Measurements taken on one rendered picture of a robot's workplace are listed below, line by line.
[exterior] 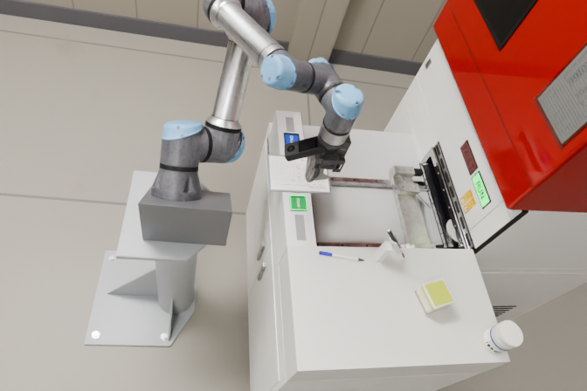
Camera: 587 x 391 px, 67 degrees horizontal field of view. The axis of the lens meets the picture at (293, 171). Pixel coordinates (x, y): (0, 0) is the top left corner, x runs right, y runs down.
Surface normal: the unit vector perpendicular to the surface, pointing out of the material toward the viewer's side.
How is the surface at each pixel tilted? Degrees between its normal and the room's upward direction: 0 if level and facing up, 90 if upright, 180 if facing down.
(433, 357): 0
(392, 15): 90
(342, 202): 0
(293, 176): 0
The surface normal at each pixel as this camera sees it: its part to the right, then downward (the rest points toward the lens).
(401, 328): 0.21, -0.57
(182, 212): 0.02, 0.82
